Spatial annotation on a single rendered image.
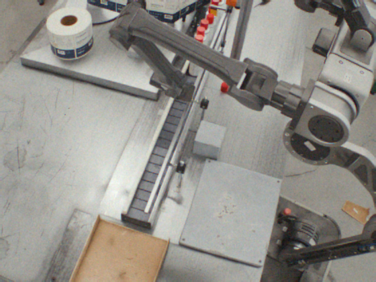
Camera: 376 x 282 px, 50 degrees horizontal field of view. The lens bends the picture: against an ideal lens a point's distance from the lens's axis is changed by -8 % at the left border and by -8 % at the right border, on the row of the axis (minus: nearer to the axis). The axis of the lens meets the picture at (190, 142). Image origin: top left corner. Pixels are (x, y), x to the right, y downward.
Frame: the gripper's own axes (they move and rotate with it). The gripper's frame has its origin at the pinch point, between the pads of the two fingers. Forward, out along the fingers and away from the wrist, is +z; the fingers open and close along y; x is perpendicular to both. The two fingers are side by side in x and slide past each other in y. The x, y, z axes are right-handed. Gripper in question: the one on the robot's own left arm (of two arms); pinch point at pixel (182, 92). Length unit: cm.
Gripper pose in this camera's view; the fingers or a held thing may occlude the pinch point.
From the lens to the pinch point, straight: 171.3
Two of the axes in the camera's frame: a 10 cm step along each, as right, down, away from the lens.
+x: -2.9, 9.5, 0.8
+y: -9.5, -2.9, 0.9
